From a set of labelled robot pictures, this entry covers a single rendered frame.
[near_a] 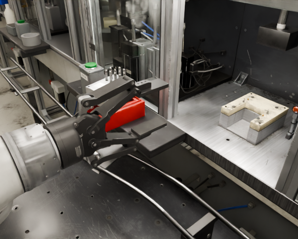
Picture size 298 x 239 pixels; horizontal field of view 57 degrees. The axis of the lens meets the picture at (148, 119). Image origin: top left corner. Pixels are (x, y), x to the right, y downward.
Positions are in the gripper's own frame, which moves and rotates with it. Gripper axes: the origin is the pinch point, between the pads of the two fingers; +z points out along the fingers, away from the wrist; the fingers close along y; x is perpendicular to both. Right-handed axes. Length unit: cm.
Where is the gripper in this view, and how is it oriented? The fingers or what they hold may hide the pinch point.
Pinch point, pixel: (152, 106)
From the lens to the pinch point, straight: 53.1
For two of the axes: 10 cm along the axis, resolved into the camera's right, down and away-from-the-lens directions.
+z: 7.8, -3.4, 5.2
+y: 0.0, -8.4, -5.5
